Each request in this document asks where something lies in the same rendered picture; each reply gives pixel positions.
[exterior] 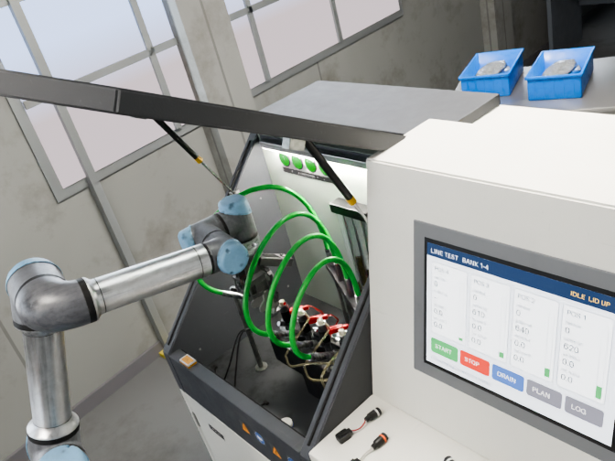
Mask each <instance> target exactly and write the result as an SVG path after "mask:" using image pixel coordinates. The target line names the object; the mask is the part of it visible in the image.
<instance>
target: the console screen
mask: <svg viewBox="0 0 615 461"><path fill-rule="evenodd" d="M414 369H416V370H419V371H421V372H423V373H425V374H426V375H428V376H430V377H432V378H434V379H436V380H438V381H441V382H443V383H445V384H447V385H448V386H450V387H452V388H454V389H456V390H458V391H462V392H464V393H466V394H468V395H469V396H471V397H473V398H475V399H477V400H479V401H481V402H484V403H486V404H488V405H489V406H491V407H493V408H495V409H497V410H499V411H501V412H503V413H506V414H508V415H510V416H511V417H513V418H515V419H517V420H519V421H522V422H524V423H527V424H529V425H531V426H532V427H534V428H536V429H538V430H540V431H542V432H544V433H546V434H549V435H551V436H553V437H554V438H556V439H558V440H560V441H562V442H564V443H566V444H568V445H571V446H573V447H575V448H576V449H578V450H580V451H582V452H585V453H587V454H589V455H591V456H594V457H596V458H597V459H599V460H601V461H615V273H612V272H608V271H604V270H601V269H598V268H594V267H590V266H587V265H584V264H580V263H574V262H570V261H567V260H564V259H560V258H556V257H554V256H550V255H546V254H542V253H540V252H533V251H530V250H526V249H523V248H520V247H516V246H512V245H509V244H506V243H502V242H498V241H493V240H489V239H485V238H482V237H479V236H475V235H472V234H468V233H465V232H461V231H458V230H452V229H449V228H445V227H441V226H438V225H435V224H431V223H427V222H424V221H421V220H414Z"/></svg>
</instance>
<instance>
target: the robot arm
mask: <svg viewBox="0 0 615 461"><path fill-rule="evenodd" d="M218 207H219V208H218V210H219V211H218V212H216V213H215V214H213V215H211V216H209V217H208V218H206V219H204V220H200V221H198V222H196V223H194V224H192V225H189V226H188V227H187V228H185V229H184V230H181V231H180V232H179V233H178V241H179V243H180V246H181V248H182V250H181V251H178V252H172V253H170V254H167V255H164V256H161V257H158V258H155V259H153V260H150V261H147V262H144V263H139V264H137V265H134V266H131V267H127V268H124V269H122V270H119V271H116V272H113V273H108V274H106V275H103V276H100V277H97V278H94V279H91V280H90V279H87V278H85V277H82V278H78V279H75V280H71V281H67V280H66V278H65V277H64V275H63V273H62V271H61V269H60V268H59V267H58V266H57V265H56V264H55V263H53V262H52V261H50V260H47V259H44V258H29V259H26V260H24V261H22V262H20V263H18V264H16V265H15V266H14V267H13V268H12V269H11V270H10V272H9V273H8V275H7V277H6V282H5V289H6V292H7V294H8V295H9V298H10V304H11V311H12V318H13V325H14V327H15V328H16V329H17V330H19V331H21V332H22V337H23V344H24V351H25V360H26V367H27V381H28V389H29V397H30V404H31V412H32V420H31V421H30V422H29V423H28V425H27V441H26V449H27V455H28V457H29V459H30V461H90V459H89V457H88V456H87V453H86V451H85V449H84V447H83V445H82V442H81V429H80V420H79V416H78V415H77V414H76V413H75V412H73V411H72V410H71V405H70V386H69V377H68V368H67V358H66V349H65V339H64V331H66V330H70V329H74V328H76V327H82V326H85V325H88V324H90V323H93V322H95V321H98V320H99V319H100V317H101V315H102V314H103V313H106V312H109V311H112V310H114V309H116V308H119V307H122V306H126V305H129V304H132V303H134V302H137V301H139V300H142V299H145V298H148V297H149V296H152V295H157V294H160V293H162V292H165V291H167V290H170V289H173V288H175V287H178V286H181V285H183V284H187V283H190V282H193V281H196V280H198V279H200V278H203V277H206V276H209V275H211V274H214V273H218V272H224V273H227V274H235V276H233V277H232V278H233V281H234V283H235V285H236V288H237V291H238V293H239V292H241V294H243V290H244V285H245V281H246V277H247V274H248V271H249V268H250V265H251V263H252V260H253V258H254V255H255V253H256V251H257V249H258V247H259V245H260V244H261V241H260V238H259V235H258V232H257V229H256V226H255V223H254V217H253V214H252V210H251V208H250V205H249V203H248V201H247V198H246V197H245V196H243V195H240V194H234V195H230V196H227V197H225V198H223V199H222V200H220V202H219V204H218ZM285 256H286V255H285V254H284V253H281V254H279V253H262V254H261V256H260V258H259V260H258V262H257V265H256V267H255V269H254V275H253V278H252V281H251V286H250V292H249V297H250V298H252V299H253V301H252V303H251V305H252V307H253V308H257V307H259V306H260V307H259V310H260V312H264V311H265V309H266V302H267V297H268V294H269V290H270V287H271V284H272V282H273V279H274V275H273V273H272V271H271V270H270V269H269V268H268V266H279V265H280V263H281V262H282V261H283V259H284V257H285ZM236 281H237V283H238V284H237V283H236ZM237 285H238V286H239V288H238V286H237Z"/></svg>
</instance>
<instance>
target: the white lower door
mask: <svg viewBox="0 0 615 461"><path fill-rule="evenodd" d="M185 394H186V393H185ZM186 397H187V399H188V401H189V404H190V407H191V409H192V411H193V412H192V414H193V416H194V418H195V420H196V423H197V425H198V426H199V427H200V429H201V431H202V432H203V434H204V436H205V439H206V441H207V443H208V445H209V447H210V450H211V452H212V454H213V456H214V458H215V461H270V460H269V459H267V458H266V457H265V456H263V455H262V454H261V453H260V452H258V451H257V450H256V449H255V448H253V447H252V446H251V445H250V444H248V443H247V442H246V441H245V440H243V439H242V438H241V437H240V436H239V435H238V434H237V433H235V432H234V431H233V430H232V429H230V428H229V427H228V426H227V425H225V424H224V423H223V422H221V421H220V420H219V419H218V418H216V417H215V416H214V415H213V414H211V413H210V412H209V411H207V410H206V409H205V408H204V407H202V406H201V405H200V404H199V403H197V402H196V401H195V400H193V399H192V398H191V397H190V396H188V395H187V394H186Z"/></svg>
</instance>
